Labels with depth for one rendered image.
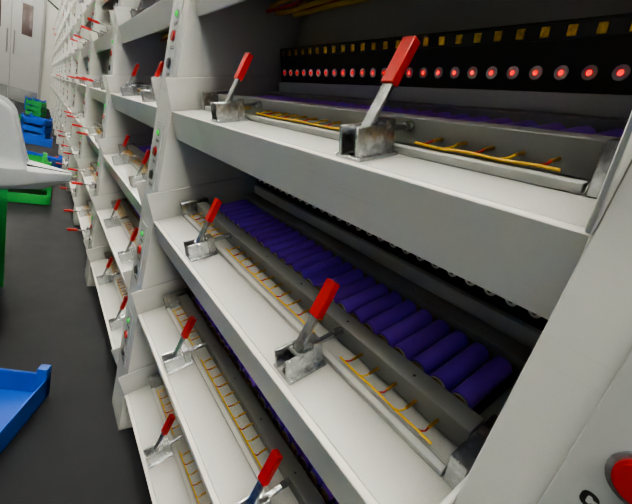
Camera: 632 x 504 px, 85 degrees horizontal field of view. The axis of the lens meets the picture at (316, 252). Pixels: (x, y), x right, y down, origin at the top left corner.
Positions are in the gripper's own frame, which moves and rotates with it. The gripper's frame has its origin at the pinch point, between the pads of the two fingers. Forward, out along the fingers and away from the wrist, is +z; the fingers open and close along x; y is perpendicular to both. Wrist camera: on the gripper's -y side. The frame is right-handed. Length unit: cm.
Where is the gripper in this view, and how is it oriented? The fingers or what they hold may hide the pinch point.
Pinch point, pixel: (50, 182)
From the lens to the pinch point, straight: 34.9
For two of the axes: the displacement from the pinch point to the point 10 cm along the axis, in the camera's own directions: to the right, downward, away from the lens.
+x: -5.8, -3.8, 7.2
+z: 7.6, 0.8, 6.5
